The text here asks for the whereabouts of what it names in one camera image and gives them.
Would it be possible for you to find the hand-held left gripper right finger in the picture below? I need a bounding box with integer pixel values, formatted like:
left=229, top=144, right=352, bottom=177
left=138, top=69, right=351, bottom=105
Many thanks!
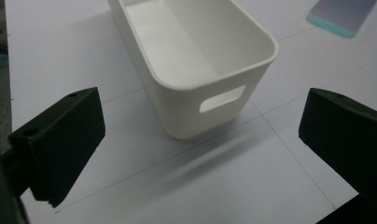
left=298, top=88, right=377, bottom=202

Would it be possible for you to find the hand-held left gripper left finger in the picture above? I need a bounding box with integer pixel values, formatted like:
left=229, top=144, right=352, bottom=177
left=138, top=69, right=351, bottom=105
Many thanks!
left=7, top=87, right=106, bottom=208

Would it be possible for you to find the white plastic storage bin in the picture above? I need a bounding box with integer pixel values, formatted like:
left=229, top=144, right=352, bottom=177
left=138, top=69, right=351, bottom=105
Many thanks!
left=106, top=0, right=280, bottom=140

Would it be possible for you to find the blue purple phone case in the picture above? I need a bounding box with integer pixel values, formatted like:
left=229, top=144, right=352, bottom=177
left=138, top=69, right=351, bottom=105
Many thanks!
left=306, top=0, right=377, bottom=39

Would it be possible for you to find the white table cover sheet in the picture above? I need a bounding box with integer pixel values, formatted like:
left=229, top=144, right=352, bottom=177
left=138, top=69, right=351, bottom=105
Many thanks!
left=4, top=0, right=377, bottom=224

